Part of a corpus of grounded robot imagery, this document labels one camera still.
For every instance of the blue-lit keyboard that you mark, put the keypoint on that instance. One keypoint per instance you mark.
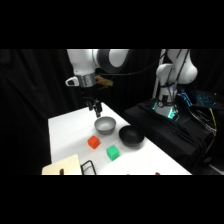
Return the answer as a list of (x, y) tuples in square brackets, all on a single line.
[(206, 99)]

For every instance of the green base light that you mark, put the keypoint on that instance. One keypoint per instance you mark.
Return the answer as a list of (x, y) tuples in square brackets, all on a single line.
[(172, 114)]

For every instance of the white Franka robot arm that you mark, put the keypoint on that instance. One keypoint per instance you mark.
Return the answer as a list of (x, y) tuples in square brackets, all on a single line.
[(110, 58)]

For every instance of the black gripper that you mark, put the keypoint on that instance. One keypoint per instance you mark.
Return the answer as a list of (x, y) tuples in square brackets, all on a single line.
[(89, 93)]

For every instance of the black bowl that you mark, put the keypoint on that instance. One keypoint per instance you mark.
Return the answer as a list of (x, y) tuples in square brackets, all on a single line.
[(131, 136)]

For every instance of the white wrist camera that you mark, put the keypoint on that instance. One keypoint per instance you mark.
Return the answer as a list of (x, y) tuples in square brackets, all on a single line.
[(72, 81)]

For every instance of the green cube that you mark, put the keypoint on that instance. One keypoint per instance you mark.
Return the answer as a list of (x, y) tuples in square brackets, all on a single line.
[(113, 152)]

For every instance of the small brown object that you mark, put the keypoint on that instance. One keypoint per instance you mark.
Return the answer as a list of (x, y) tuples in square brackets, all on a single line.
[(157, 173)]

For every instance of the light wooden board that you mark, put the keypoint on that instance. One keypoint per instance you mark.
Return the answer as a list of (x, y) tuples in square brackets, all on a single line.
[(63, 166)]

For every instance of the grey bowl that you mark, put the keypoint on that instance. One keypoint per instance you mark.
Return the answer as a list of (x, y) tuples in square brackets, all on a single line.
[(105, 126)]

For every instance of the red cube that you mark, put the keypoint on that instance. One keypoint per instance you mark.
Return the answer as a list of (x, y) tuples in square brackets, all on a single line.
[(94, 142)]

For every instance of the black cloth-covered stand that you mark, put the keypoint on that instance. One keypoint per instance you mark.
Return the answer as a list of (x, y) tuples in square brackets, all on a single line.
[(170, 136)]

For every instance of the black curtain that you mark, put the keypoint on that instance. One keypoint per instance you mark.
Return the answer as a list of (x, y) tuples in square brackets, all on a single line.
[(30, 110)]

